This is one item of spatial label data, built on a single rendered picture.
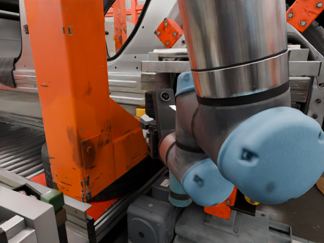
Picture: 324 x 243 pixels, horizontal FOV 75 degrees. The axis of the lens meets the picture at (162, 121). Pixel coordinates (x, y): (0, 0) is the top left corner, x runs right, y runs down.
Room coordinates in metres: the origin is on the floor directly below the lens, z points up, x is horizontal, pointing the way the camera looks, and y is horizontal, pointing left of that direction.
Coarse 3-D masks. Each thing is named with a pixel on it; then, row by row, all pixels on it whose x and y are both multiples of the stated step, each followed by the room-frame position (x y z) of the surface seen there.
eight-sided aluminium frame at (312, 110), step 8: (288, 24) 0.63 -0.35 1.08; (296, 32) 0.62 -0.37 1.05; (184, 40) 0.81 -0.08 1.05; (312, 48) 0.60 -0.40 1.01; (320, 56) 0.59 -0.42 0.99; (320, 72) 0.58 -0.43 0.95; (312, 80) 0.63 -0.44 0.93; (320, 80) 0.58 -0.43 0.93; (312, 88) 0.59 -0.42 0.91; (320, 88) 0.58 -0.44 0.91; (312, 96) 0.59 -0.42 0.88; (320, 96) 0.58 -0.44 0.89; (312, 104) 0.59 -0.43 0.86; (320, 104) 0.58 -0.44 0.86; (304, 112) 0.64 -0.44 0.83; (312, 112) 0.59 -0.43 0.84; (320, 112) 0.58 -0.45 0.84; (320, 120) 0.58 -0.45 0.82
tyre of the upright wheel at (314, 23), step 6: (288, 6) 0.72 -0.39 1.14; (312, 24) 0.67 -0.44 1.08; (318, 24) 0.68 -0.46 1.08; (306, 30) 0.68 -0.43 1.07; (312, 30) 0.67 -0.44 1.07; (318, 30) 0.67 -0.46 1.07; (306, 36) 0.68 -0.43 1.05; (312, 36) 0.67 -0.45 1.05; (318, 36) 0.66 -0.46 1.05; (312, 42) 0.67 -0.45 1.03; (318, 42) 0.66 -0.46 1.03; (318, 48) 0.66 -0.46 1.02
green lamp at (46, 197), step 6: (48, 192) 0.46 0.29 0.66; (54, 192) 0.46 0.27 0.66; (60, 192) 0.46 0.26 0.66; (42, 198) 0.45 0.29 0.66; (48, 198) 0.44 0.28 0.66; (54, 198) 0.45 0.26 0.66; (60, 198) 0.46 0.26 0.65; (54, 204) 0.44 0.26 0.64; (60, 204) 0.46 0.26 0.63; (54, 210) 0.44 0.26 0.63
